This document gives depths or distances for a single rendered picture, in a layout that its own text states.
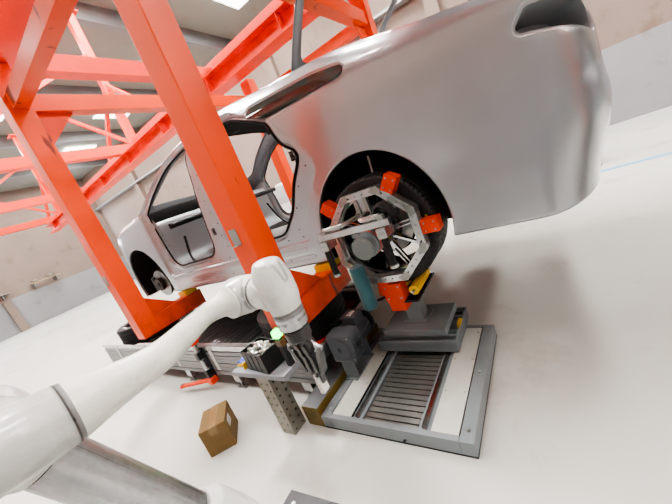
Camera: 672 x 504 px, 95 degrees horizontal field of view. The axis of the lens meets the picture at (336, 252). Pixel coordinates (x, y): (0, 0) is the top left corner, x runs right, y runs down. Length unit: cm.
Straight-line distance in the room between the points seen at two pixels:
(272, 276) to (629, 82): 945
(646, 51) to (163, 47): 929
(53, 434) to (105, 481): 26
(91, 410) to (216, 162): 123
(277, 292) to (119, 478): 48
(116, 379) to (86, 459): 22
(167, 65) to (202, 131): 30
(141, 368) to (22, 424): 15
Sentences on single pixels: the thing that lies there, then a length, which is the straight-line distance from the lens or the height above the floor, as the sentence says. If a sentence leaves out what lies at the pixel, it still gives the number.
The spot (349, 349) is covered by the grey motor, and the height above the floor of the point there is 33.
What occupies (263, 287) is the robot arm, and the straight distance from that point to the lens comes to 82.
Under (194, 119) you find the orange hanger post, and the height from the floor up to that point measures 171.
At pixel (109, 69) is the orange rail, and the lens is 482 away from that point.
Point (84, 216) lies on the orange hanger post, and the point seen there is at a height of 171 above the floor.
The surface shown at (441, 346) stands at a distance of 195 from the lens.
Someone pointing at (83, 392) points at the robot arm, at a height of 108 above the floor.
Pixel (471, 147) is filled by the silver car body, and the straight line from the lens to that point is 156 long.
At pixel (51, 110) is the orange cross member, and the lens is 371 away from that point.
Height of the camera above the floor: 124
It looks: 13 degrees down
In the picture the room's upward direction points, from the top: 22 degrees counter-clockwise
